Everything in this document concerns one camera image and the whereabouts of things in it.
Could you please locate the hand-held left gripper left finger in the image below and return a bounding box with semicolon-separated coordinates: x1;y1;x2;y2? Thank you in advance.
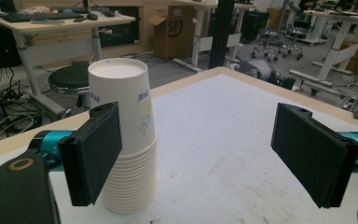
57;101;123;207

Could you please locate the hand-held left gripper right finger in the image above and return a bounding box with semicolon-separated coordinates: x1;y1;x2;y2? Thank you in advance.
269;103;358;209

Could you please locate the stack of white paper cups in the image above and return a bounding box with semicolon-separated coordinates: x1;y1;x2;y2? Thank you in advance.
88;57;158;216

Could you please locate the black round stool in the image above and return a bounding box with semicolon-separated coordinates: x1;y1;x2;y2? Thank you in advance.
48;61;91;110

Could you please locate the grey rounded device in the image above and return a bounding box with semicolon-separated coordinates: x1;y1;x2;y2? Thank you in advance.
237;58;278;82

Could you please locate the white standing desk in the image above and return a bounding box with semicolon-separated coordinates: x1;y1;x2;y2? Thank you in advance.
288;8;358;88

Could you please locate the chrome rolling stool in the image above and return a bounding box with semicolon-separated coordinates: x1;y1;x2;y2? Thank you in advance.
251;29;279;63
278;27;304;61

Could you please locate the beige desk with white legs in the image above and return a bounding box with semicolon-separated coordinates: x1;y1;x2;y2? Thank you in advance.
0;12;136;116

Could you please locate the printed cardboard box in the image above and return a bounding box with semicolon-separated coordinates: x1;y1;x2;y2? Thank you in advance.
147;5;197;61

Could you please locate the black keyboard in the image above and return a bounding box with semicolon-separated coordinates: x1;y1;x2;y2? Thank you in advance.
1;11;85;22

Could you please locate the black metal pillar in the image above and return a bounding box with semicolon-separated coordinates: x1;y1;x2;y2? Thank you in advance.
208;0;236;70

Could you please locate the white-legged desk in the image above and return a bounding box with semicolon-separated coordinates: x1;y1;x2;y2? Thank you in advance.
172;0;257;73

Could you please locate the bundle of floor cables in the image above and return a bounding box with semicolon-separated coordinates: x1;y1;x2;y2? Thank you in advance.
0;68;43;146

